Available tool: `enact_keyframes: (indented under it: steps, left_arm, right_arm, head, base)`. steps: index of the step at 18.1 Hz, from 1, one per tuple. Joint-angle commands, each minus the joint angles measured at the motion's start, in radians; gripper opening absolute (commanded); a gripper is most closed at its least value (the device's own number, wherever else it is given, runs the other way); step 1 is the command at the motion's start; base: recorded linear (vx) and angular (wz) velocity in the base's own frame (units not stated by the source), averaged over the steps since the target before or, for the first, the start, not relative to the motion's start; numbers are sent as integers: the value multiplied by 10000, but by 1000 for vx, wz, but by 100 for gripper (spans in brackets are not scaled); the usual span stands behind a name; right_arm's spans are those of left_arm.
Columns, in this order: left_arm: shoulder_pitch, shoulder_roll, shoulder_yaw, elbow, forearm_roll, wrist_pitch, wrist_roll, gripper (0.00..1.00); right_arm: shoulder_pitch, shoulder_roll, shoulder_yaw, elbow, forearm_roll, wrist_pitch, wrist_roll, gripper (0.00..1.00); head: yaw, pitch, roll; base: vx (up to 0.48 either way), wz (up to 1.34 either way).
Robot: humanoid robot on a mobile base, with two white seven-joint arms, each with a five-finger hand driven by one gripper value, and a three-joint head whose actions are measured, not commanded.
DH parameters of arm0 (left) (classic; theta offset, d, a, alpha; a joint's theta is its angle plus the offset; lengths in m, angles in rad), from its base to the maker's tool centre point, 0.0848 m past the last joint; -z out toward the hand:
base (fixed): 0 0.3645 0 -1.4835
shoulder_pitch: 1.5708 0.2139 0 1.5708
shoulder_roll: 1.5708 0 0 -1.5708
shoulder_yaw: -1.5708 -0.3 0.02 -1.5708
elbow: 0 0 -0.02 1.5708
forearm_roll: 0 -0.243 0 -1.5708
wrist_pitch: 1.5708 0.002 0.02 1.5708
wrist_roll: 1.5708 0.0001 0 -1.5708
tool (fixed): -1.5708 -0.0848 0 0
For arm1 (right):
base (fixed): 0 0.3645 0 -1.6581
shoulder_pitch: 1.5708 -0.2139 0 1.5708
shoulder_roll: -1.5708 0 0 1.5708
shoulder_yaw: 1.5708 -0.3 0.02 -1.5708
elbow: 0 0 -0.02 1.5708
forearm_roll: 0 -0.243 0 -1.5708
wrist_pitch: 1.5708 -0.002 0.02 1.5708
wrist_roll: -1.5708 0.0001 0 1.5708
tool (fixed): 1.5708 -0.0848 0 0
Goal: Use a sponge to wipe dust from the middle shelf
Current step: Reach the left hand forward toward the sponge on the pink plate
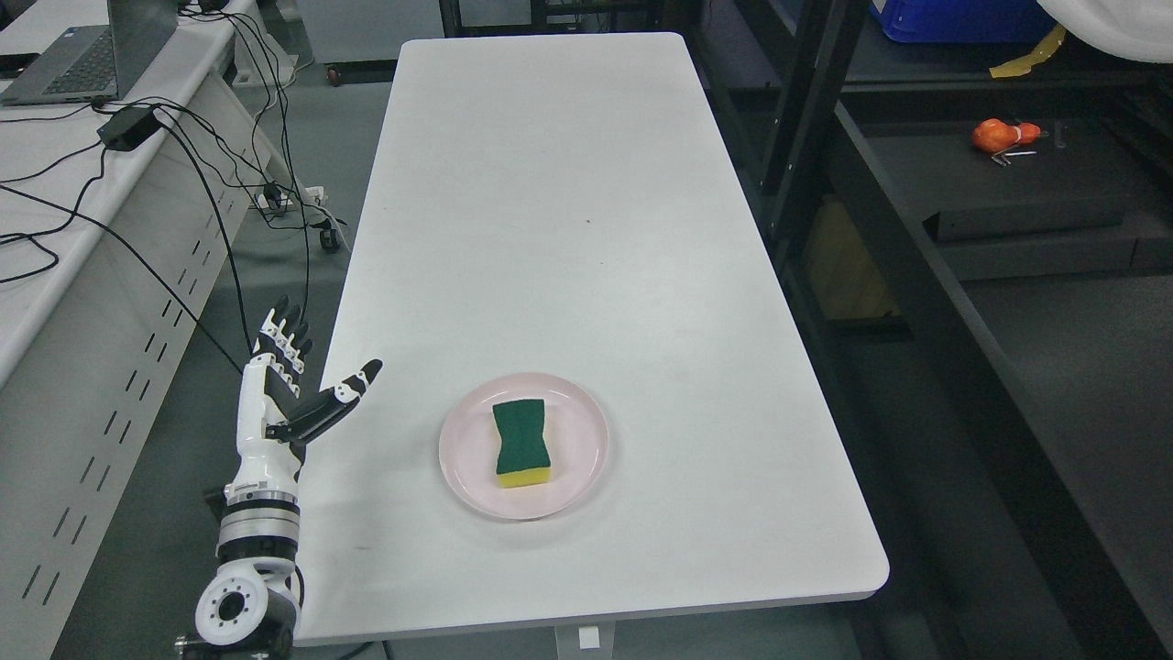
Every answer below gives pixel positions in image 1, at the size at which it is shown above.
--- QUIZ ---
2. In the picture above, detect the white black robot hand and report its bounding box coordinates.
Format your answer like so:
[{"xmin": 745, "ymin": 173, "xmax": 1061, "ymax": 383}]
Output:
[{"xmin": 224, "ymin": 295, "xmax": 384, "ymax": 505}]

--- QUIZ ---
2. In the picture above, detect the green yellow sponge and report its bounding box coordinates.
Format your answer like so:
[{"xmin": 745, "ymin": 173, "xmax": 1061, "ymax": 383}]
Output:
[{"xmin": 493, "ymin": 400, "xmax": 552, "ymax": 489}]

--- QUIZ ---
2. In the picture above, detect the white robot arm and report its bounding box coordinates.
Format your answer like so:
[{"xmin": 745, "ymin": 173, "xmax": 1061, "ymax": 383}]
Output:
[{"xmin": 172, "ymin": 494, "xmax": 301, "ymax": 659}]

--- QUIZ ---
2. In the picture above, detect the dark metal shelf rack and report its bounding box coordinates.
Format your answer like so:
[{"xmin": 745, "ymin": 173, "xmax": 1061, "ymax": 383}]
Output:
[{"xmin": 680, "ymin": 1, "xmax": 1172, "ymax": 659}]

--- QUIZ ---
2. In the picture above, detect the orange toy on shelf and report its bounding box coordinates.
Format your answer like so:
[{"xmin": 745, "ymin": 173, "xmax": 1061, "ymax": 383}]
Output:
[{"xmin": 970, "ymin": 118, "xmax": 1047, "ymax": 155}]

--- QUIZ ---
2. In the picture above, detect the white power strip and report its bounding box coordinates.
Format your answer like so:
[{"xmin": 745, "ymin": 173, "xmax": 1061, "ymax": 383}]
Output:
[{"xmin": 252, "ymin": 182, "xmax": 328, "ymax": 215}]

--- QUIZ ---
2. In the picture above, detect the white side desk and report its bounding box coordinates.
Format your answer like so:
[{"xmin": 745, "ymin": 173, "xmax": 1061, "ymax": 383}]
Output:
[{"xmin": 1, "ymin": 1, "xmax": 289, "ymax": 659}]

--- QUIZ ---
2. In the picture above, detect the pink round plate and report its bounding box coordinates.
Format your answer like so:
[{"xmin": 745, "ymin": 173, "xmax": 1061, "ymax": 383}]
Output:
[{"xmin": 438, "ymin": 372, "xmax": 610, "ymax": 520}]

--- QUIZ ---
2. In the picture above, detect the black power adapter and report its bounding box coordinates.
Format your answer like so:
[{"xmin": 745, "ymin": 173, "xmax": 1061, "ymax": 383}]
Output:
[{"xmin": 96, "ymin": 106, "xmax": 162, "ymax": 154}]

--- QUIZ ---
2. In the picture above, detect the grey laptop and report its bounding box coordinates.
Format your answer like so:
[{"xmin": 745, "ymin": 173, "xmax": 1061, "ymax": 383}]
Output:
[{"xmin": 4, "ymin": 1, "xmax": 179, "ymax": 107}]

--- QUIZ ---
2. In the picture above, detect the blue plastic bin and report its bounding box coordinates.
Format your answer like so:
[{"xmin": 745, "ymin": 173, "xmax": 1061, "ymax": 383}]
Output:
[{"xmin": 869, "ymin": 1, "xmax": 1057, "ymax": 43}]

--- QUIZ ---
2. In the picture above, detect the yellow tape strip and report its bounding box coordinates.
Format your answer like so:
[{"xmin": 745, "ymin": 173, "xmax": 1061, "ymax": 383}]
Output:
[{"xmin": 988, "ymin": 23, "xmax": 1067, "ymax": 80}]

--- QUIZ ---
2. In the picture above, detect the black cable on desk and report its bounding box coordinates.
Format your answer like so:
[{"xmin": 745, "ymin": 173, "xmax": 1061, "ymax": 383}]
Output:
[{"xmin": 0, "ymin": 110, "xmax": 258, "ymax": 377}]

